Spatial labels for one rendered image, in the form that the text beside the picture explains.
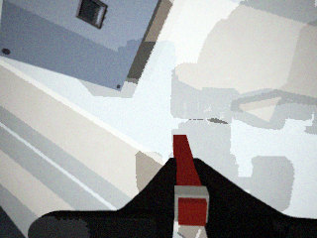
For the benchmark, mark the grey square panel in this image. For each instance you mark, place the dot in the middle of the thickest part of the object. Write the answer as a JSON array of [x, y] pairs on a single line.
[[91, 40]]

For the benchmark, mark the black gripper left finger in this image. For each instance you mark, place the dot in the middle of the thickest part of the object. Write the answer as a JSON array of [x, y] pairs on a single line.
[[150, 214]]

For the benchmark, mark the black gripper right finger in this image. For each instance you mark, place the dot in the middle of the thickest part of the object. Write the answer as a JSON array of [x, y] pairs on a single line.
[[234, 213]]

